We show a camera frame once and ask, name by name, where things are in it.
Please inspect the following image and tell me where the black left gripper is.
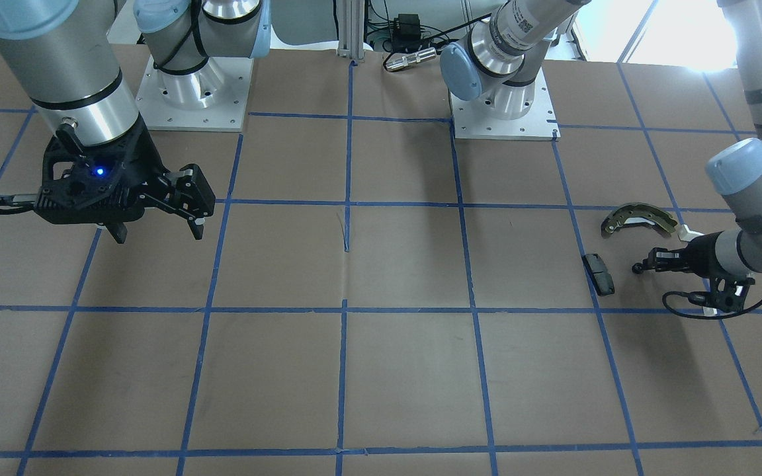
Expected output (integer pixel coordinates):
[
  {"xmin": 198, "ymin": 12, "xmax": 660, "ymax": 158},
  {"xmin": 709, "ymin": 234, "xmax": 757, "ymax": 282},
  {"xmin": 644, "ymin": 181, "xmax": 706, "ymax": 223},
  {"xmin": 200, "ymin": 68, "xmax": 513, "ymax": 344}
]
[{"xmin": 643, "ymin": 235, "xmax": 719, "ymax": 278}]

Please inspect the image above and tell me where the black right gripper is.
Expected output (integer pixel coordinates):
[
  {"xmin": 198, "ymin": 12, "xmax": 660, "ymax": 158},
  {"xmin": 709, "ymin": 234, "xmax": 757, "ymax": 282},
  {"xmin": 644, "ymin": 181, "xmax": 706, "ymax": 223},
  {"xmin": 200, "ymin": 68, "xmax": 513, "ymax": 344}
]
[{"xmin": 34, "ymin": 122, "xmax": 216, "ymax": 244}]

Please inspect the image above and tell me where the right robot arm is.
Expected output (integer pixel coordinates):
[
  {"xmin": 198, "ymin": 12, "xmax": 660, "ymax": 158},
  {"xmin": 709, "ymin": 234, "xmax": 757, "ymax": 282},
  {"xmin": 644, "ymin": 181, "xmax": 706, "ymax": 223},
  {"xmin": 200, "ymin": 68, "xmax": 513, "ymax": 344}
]
[{"xmin": 0, "ymin": 1, "xmax": 272, "ymax": 244}]

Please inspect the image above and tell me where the white curved plastic part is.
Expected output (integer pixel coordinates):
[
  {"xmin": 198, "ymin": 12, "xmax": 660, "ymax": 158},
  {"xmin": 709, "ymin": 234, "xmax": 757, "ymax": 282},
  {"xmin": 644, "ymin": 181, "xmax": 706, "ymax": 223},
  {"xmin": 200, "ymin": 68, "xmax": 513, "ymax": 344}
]
[{"xmin": 675, "ymin": 223, "xmax": 704, "ymax": 242}]

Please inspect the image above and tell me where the olive green brake shoe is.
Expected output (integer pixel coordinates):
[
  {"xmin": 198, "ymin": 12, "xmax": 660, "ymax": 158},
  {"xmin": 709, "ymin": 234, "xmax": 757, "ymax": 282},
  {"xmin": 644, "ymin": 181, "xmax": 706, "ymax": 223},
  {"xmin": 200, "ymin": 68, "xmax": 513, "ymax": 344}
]
[{"xmin": 601, "ymin": 202, "xmax": 679, "ymax": 237}]

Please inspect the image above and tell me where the black brake pad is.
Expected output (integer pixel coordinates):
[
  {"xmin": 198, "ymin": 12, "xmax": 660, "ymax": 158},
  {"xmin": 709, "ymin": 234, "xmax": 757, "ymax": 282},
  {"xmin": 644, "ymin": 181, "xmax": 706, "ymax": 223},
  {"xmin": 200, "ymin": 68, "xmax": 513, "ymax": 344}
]
[{"xmin": 581, "ymin": 253, "xmax": 616, "ymax": 296}]

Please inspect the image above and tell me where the silver metal connector plug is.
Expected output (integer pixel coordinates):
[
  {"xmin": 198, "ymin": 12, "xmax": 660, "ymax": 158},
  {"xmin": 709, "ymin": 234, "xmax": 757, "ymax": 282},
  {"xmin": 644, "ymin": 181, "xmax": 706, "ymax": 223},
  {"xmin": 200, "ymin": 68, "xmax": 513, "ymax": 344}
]
[{"xmin": 383, "ymin": 46, "xmax": 438, "ymax": 73}]

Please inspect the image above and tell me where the black power adapter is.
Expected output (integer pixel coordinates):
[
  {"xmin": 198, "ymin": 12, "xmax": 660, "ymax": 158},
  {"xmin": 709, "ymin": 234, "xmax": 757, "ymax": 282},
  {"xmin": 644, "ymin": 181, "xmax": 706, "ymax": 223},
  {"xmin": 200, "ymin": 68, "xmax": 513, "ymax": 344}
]
[{"xmin": 392, "ymin": 13, "xmax": 421, "ymax": 42}]

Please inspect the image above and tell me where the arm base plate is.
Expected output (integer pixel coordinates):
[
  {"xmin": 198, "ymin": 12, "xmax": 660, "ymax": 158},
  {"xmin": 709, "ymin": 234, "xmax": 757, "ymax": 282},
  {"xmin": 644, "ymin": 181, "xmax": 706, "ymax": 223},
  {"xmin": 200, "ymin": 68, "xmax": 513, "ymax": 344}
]
[
  {"xmin": 448, "ymin": 70, "xmax": 562, "ymax": 141},
  {"xmin": 136, "ymin": 58, "xmax": 255, "ymax": 132}
]

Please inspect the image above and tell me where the aluminium frame post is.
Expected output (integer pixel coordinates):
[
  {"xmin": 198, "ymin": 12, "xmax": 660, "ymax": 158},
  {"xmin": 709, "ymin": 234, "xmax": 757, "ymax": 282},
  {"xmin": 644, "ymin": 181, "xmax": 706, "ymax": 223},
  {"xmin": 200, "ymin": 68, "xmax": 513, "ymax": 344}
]
[{"xmin": 335, "ymin": 0, "xmax": 368, "ymax": 64}]

